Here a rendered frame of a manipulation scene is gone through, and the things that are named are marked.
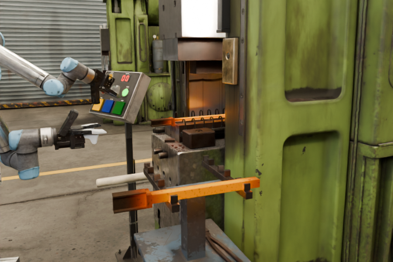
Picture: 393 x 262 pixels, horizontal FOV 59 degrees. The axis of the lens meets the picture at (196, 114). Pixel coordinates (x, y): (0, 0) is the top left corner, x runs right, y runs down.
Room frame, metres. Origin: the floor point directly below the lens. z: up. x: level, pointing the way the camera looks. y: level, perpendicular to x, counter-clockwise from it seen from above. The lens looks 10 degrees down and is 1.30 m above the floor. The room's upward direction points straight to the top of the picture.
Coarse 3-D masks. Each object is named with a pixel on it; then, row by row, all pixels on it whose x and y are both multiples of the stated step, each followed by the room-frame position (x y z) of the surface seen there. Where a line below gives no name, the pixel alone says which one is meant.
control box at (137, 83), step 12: (108, 72) 2.12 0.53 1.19; (120, 72) 2.04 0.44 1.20; (132, 72) 1.98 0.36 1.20; (120, 84) 1.98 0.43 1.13; (132, 84) 1.92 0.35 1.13; (144, 84) 1.93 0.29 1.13; (108, 96) 2.00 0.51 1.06; (132, 96) 1.87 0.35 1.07; (132, 108) 1.87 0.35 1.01; (120, 120) 1.92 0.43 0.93; (132, 120) 1.86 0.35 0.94
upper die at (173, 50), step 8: (168, 40) 1.58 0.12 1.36; (176, 40) 1.49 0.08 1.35; (184, 40) 1.49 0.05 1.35; (192, 40) 1.50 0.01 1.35; (200, 40) 1.51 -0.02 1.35; (208, 40) 1.53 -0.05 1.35; (216, 40) 1.55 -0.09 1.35; (168, 48) 1.58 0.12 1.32; (176, 48) 1.49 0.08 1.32; (184, 48) 1.49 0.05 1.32; (192, 48) 1.50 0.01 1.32; (200, 48) 1.51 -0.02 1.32; (208, 48) 1.53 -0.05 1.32; (216, 48) 1.55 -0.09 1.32; (168, 56) 1.58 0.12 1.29; (176, 56) 1.49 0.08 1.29; (184, 56) 1.49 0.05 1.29; (192, 56) 1.50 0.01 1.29; (200, 56) 1.51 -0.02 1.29; (208, 56) 1.53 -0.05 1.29; (216, 56) 1.55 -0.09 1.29
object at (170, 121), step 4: (196, 116) 1.60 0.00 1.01; (200, 116) 1.60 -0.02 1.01; (204, 116) 1.60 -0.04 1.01; (208, 116) 1.60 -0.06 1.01; (212, 116) 1.61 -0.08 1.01; (216, 116) 1.62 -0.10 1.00; (224, 116) 1.63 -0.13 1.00; (152, 120) 1.49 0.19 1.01; (156, 120) 1.50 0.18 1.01; (160, 120) 1.50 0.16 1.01; (164, 120) 1.51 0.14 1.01; (168, 120) 1.53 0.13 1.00; (172, 120) 1.52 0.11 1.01; (176, 120) 1.53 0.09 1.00; (180, 120) 1.54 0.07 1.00; (152, 124) 1.50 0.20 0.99; (156, 124) 1.51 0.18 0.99; (160, 124) 1.51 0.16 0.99; (164, 124) 1.52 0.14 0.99; (168, 124) 1.52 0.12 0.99; (172, 124) 1.52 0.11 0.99
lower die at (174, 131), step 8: (200, 120) 1.57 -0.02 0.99; (208, 120) 1.58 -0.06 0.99; (216, 120) 1.58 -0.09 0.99; (224, 120) 1.57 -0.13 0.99; (168, 128) 1.60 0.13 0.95; (176, 128) 1.50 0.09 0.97; (184, 128) 1.48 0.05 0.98; (192, 128) 1.50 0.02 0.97; (176, 136) 1.51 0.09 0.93; (216, 136) 1.55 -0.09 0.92; (224, 136) 1.56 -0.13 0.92
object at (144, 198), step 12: (228, 180) 0.92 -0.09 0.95; (240, 180) 0.92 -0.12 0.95; (252, 180) 0.92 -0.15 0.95; (120, 192) 0.81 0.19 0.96; (132, 192) 0.81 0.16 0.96; (144, 192) 0.81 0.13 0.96; (156, 192) 0.84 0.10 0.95; (168, 192) 0.84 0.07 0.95; (180, 192) 0.84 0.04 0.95; (192, 192) 0.86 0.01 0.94; (204, 192) 0.87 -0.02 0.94; (216, 192) 0.88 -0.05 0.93; (120, 204) 0.80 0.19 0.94; (132, 204) 0.81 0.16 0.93; (144, 204) 0.82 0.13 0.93
